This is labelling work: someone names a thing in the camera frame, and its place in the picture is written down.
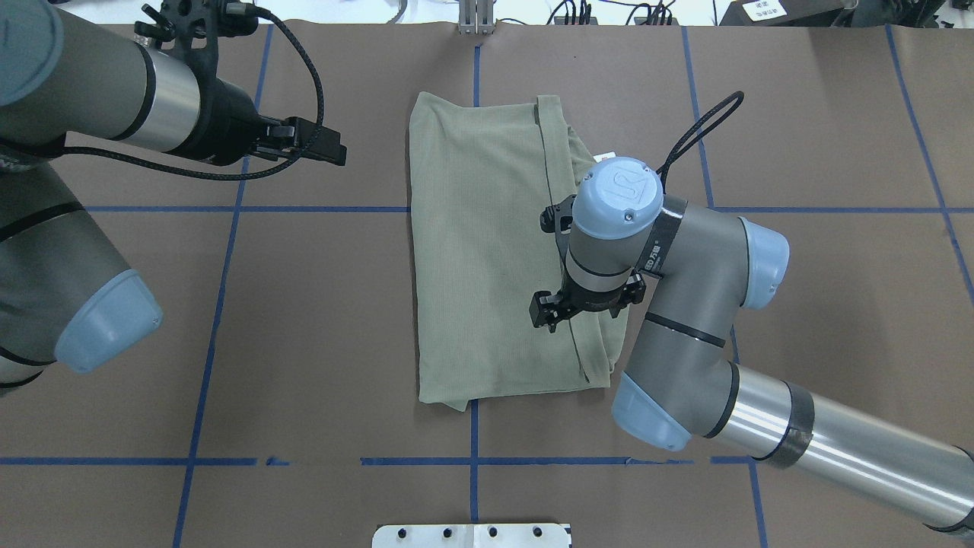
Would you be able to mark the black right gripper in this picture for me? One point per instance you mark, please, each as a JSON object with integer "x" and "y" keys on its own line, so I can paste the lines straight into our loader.
{"x": 549, "y": 311}

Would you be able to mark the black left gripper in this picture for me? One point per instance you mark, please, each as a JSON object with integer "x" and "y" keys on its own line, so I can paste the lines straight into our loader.
{"x": 225, "y": 120}

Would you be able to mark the olive green long-sleeve shirt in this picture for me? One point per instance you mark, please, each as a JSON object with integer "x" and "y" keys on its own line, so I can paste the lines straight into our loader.
{"x": 480, "y": 177}

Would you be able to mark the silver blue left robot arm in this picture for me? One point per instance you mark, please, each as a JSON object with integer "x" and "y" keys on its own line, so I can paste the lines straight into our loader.
{"x": 68, "y": 296}

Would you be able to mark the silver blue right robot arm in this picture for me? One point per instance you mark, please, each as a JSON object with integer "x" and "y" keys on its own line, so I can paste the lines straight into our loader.
{"x": 621, "y": 226}

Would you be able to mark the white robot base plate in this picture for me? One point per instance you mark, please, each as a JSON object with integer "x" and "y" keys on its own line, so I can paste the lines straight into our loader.
{"x": 474, "y": 535}

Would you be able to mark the grey aluminium post bracket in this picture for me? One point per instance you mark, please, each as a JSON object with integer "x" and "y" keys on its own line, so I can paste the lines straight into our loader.
{"x": 476, "y": 17}

